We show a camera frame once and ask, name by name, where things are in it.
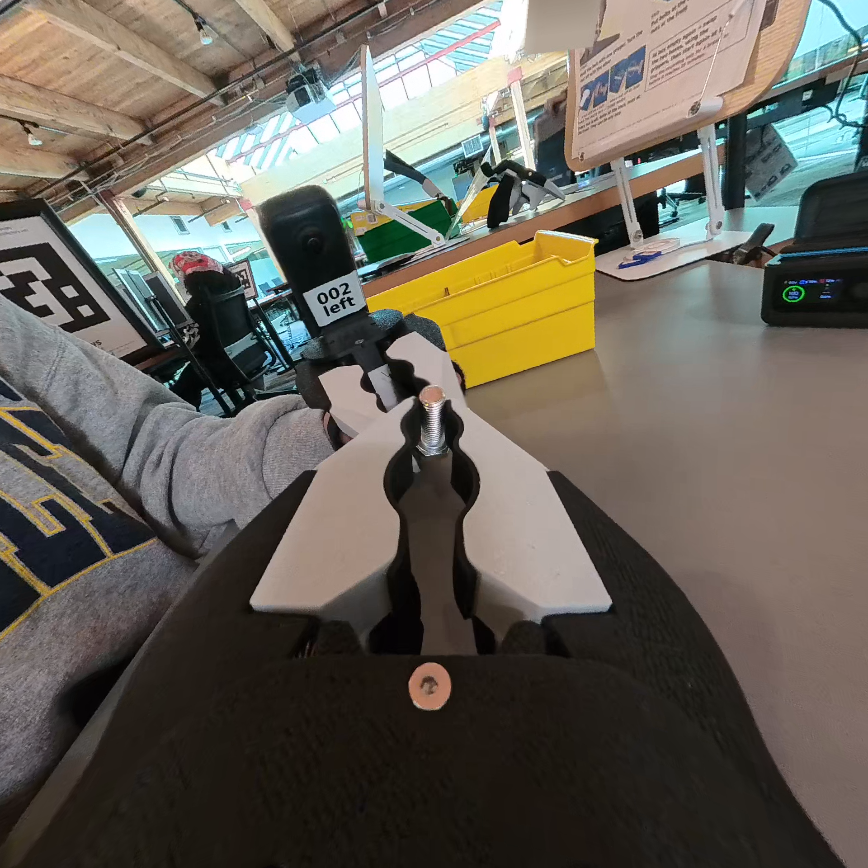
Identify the framed black white marker poster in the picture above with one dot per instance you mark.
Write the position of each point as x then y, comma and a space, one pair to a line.
47, 285

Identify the yellow plastic bin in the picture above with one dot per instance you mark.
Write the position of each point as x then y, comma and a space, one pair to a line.
488, 312

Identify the printed instruction sheet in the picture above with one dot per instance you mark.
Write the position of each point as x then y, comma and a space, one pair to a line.
664, 74

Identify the black and white tool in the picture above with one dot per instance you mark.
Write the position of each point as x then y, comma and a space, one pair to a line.
519, 186

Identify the hanging light bulb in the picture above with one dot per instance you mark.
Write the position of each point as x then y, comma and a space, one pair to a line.
205, 34

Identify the white tilted board stand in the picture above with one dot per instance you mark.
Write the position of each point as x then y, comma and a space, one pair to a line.
371, 135

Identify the black mesh chair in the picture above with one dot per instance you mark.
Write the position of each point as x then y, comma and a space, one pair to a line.
831, 203

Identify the silver hex bolt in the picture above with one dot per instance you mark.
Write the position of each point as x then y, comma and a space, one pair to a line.
432, 417

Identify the green plastic bin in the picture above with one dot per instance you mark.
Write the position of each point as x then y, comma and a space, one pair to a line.
407, 227

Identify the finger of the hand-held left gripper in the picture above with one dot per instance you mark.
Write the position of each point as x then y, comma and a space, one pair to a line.
346, 400
427, 359

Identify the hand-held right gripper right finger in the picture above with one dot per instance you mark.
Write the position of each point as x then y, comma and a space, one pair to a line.
536, 542

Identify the black office chair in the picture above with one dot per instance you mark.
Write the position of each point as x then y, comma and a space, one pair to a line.
234, 339

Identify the white document stand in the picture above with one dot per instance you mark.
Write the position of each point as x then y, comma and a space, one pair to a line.
678, 247

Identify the person's left forearm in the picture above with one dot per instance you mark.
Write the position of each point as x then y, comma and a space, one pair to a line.
169, 434

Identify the small marker sign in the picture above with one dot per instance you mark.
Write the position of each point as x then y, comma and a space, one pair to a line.
242, 279

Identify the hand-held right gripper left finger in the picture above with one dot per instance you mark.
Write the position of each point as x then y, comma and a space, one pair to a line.
325, 542

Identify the wooden document board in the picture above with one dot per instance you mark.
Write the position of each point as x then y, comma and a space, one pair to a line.
780, 54

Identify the black power bank with display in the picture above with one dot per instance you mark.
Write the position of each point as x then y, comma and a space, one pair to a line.
814, 291

